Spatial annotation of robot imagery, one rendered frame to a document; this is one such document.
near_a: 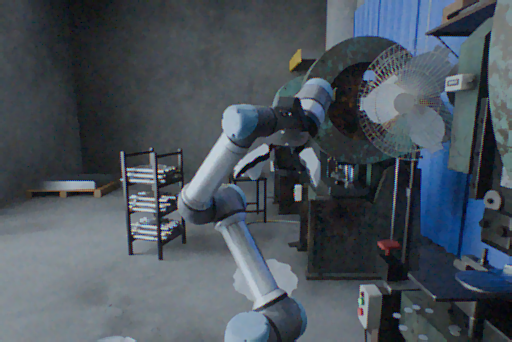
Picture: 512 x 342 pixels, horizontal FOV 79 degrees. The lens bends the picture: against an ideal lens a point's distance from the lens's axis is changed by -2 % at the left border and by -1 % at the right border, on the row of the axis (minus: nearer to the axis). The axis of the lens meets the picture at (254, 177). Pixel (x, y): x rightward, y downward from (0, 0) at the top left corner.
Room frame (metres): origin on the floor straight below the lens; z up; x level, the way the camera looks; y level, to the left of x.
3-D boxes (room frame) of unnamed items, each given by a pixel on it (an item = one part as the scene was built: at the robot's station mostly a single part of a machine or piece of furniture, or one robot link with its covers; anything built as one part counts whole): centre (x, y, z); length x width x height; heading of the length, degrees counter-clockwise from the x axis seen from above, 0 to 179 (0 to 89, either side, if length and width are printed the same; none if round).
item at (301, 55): (6.77, -1.26, 2.44); 1.25 x 0.92 x 0.27; 2
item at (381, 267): (1.08, -0.50, 0.62); 0.10 x 0.06 x 0.20; 2
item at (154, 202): (2.84, 0.93, 0.47); 0.46 x 0.43 x 0.95; 72
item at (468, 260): (0.95, -0.73, 0.76); 0.17 x 0.06 x 0.10; 2
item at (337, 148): (2.52, -1.05, 0.87); 1.53 x 0.99 x 1.74; 90
